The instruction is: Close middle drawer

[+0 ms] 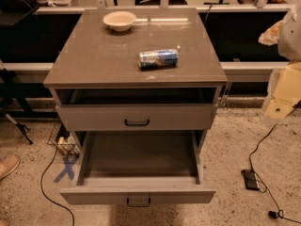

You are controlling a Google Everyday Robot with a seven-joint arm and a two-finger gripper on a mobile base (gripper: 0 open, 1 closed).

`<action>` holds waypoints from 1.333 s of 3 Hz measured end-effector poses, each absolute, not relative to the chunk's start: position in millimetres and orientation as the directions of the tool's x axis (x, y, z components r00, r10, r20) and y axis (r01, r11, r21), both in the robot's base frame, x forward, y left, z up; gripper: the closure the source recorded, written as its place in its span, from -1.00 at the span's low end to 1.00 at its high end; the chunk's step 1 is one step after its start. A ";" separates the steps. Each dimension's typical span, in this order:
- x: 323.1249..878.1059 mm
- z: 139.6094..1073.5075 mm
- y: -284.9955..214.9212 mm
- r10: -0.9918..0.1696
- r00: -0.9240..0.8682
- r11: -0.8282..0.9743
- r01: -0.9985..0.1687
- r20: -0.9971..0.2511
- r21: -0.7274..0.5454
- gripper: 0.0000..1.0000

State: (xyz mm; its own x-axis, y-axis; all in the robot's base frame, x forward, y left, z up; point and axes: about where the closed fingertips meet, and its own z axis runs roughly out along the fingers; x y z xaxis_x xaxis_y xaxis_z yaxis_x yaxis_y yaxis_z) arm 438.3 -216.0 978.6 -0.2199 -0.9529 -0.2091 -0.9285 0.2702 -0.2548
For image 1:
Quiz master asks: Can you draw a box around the grey drawer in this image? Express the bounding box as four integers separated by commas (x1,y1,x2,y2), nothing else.
60,131,215,207
56,104,217,131

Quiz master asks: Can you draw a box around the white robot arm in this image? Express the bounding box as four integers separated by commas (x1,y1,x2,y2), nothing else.
259,4,301,121

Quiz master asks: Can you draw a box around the grey drawer cabinet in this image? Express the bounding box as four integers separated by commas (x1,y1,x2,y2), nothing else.
44,8,227,145

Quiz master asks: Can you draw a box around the grey top drawer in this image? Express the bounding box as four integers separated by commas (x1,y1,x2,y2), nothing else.
56,104,217,131

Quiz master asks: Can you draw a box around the blue silver drink can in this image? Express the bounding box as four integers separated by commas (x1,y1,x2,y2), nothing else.
138,49,178,69

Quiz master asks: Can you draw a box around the white bowl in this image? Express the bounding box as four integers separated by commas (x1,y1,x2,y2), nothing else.
103,11,136,32

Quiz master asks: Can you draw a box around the blue tape cross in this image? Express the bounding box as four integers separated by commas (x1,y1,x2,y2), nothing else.
54,155,79,183

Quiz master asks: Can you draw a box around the black power adapter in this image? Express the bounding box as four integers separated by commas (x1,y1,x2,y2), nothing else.
241,169,260,191

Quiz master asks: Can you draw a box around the black tripod stand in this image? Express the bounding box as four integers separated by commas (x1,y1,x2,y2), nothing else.
0,60,33,145

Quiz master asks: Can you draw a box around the tan shoe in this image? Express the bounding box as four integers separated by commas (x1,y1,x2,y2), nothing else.
0,155,21,180

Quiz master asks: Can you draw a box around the black chair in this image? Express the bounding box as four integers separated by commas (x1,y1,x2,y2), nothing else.
0,0,39,27

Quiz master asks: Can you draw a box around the wire basket with items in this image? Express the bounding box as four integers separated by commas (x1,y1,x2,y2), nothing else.
47,121,81,155

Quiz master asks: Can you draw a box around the black cable left floor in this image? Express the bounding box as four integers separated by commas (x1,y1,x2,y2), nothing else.
40,146,76,226

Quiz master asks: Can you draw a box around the black cable floor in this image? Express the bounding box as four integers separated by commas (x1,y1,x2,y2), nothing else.
40,146,76,226
240,102,301,225

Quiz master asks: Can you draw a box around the black cable right floor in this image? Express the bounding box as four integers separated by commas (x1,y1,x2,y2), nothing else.
240,102,301,225

